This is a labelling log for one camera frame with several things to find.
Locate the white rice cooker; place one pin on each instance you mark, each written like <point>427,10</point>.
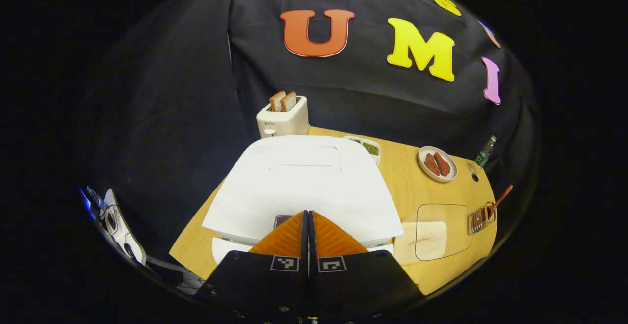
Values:
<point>304,186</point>

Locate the white toaster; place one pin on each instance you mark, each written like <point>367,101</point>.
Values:
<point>289,120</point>

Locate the brown wooden spoon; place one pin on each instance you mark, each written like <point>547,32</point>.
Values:
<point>501,199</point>

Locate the white round plate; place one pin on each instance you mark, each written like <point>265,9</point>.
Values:
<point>452,169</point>

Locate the clear plastic water bottle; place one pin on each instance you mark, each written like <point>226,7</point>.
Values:
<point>484,156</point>

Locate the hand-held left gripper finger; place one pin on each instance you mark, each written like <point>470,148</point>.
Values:
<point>304,245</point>
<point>312,245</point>

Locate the white divided grain dish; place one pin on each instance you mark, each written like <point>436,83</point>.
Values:
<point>371,148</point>

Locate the black backdrop cloth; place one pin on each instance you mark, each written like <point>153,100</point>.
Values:
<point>196,93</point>

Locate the toasted bread slice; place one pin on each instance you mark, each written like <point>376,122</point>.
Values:
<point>289,101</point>
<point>276,102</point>

